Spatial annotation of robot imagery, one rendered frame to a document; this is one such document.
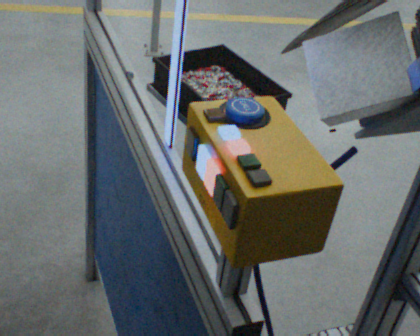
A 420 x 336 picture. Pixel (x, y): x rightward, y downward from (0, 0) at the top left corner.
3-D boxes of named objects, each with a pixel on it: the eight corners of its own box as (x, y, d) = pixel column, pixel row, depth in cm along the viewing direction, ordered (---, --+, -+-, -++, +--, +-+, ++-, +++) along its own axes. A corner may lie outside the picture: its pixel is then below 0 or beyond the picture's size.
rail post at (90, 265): (100, 280, 180) (104, 45, 133) (87, 282, 178) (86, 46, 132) (98, 270, 183) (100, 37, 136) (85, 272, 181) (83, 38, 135)
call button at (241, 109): (268, 127, 60) (271, 113, 59) (232, 131, 58) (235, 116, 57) (253, 107, 63) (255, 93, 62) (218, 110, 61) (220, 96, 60)
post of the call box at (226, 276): (247, 294, 69) (265, 215, 62) (223, 298, 68) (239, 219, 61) (237, 275, 71) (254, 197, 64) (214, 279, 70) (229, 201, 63)
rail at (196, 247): (254, 362, 71) (265, 320, 66) (223, 370, 70) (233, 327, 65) (100, 38, 136) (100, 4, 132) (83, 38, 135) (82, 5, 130)
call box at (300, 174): (321, 263, 59) (348, 181, 53) (229, 281, 56) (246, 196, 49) (257, 168, 71) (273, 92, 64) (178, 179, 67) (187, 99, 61)
